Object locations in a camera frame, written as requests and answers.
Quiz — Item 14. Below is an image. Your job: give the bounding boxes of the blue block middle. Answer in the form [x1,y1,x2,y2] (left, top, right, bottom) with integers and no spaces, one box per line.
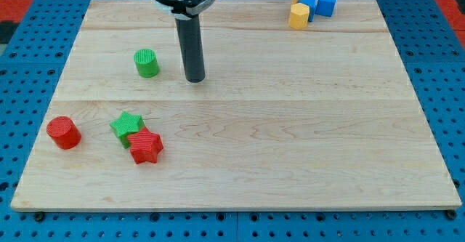
[298,0,318,22]

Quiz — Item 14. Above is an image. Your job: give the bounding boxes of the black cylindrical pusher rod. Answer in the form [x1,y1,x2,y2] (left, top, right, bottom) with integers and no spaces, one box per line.
[176,15,206,83]

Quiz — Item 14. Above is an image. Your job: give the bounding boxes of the red cylinder block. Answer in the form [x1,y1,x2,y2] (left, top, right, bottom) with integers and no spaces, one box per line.
[46,116,81,150]

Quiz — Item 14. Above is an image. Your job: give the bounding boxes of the green cylinder block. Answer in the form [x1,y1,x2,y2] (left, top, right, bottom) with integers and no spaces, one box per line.
[133,49,160,78]

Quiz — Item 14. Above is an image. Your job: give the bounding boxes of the green star block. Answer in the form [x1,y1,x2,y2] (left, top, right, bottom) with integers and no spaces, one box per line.
[110,111,145,149]

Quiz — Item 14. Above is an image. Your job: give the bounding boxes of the blue cube block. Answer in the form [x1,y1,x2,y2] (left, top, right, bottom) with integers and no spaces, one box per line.
[315,0,337,17]

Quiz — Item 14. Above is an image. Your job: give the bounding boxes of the black clamp ring mount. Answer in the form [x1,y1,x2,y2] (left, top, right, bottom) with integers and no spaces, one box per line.
[148,0,227,20]

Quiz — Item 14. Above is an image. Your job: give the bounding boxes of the wooden board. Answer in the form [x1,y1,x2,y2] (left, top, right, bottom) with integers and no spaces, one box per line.
[11,0,462,212]

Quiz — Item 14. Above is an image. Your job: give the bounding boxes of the yellow hexagon block front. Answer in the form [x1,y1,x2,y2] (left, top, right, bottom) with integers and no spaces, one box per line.
[288,3,310,29]

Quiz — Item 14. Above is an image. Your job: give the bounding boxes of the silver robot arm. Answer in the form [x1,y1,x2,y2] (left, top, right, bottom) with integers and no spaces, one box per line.
[154,0,215,83]

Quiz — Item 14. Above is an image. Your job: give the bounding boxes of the red star block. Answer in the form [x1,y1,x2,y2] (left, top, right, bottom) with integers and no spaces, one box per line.
[128,126,163,164]

